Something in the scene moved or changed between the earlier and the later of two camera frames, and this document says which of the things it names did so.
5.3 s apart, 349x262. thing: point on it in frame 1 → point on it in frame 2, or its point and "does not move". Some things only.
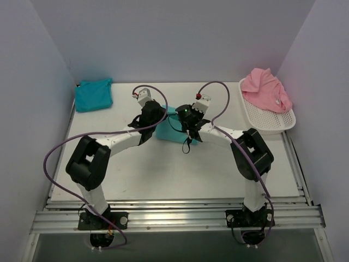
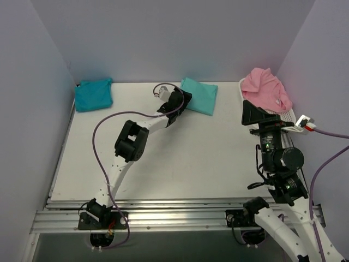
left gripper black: [149, 132] → [179, 99]
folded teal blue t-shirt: [93, 95] does not move
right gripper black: [193, 131] → [265, 123]
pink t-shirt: [261, 87] does not move
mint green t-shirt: [171, 129] → [203, 96]
